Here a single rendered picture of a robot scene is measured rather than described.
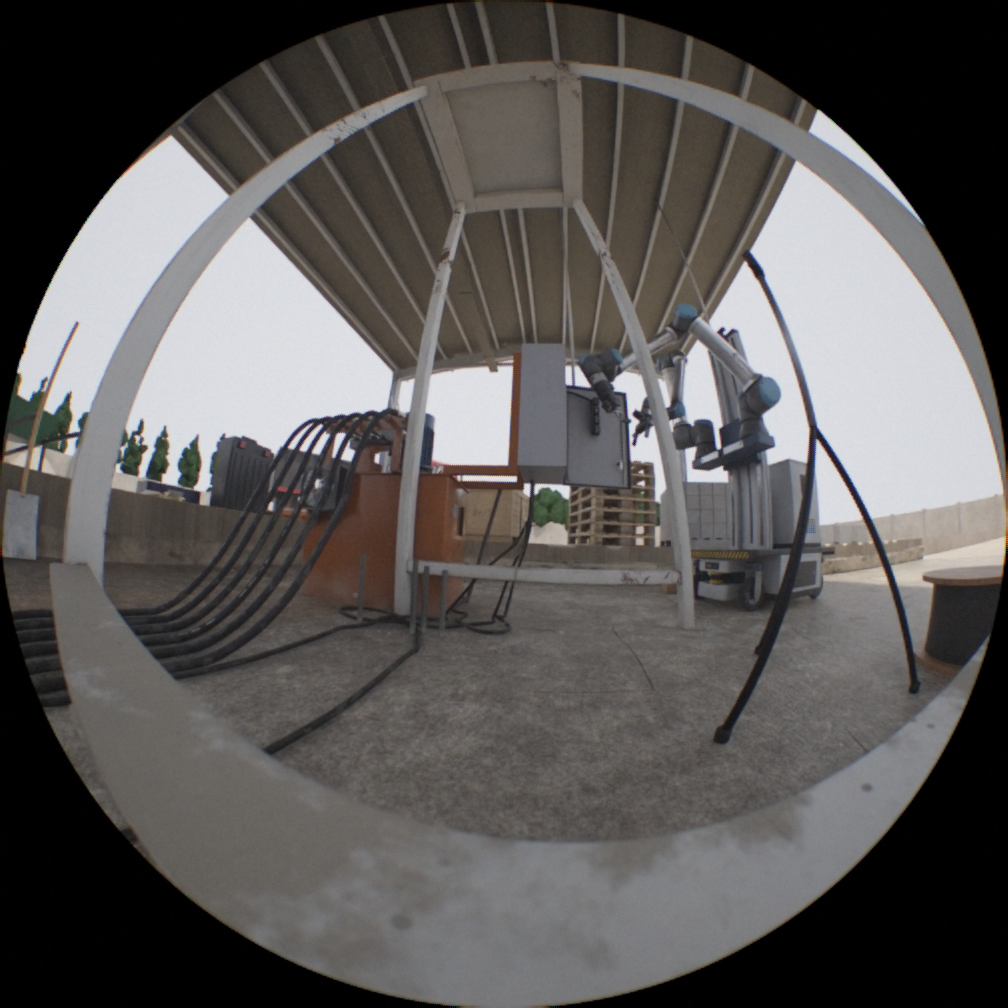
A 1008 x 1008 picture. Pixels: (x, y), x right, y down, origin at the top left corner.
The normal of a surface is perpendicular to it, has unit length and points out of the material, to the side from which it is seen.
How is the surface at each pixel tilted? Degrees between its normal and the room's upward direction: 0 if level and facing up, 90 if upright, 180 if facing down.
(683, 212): 172
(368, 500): 90
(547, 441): 90
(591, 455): 90
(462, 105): 180
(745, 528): 90
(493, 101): 180
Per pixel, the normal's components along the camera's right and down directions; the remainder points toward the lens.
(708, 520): -0.33, -0.14
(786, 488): -1.00, -0.06
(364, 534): -0.07, -0.13
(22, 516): 0.95, -0.31
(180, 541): 0.99, 0.04
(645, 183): -0.19, 0.98
